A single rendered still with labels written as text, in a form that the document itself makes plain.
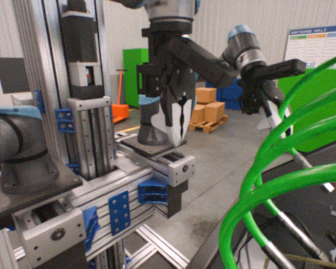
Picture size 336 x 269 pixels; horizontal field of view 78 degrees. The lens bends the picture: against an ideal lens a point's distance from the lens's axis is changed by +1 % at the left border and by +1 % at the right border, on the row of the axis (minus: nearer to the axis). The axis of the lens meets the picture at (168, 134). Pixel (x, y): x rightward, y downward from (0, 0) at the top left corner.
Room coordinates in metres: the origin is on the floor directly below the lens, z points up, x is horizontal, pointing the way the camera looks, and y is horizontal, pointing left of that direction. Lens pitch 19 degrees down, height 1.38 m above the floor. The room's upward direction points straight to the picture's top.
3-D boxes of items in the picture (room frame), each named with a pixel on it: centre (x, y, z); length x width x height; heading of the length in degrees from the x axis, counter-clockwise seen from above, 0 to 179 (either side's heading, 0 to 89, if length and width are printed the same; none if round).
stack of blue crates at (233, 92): (6.77, -1.84, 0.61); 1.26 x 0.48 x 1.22; 45
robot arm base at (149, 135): (0.91, 0.07, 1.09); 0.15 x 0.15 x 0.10
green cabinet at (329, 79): (3.31, -2.31, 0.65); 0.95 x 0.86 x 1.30; 53
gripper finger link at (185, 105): (0.40, -0.01, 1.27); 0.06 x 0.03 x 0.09; 53
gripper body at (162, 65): (0.39, 0.00, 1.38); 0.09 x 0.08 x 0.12; 53
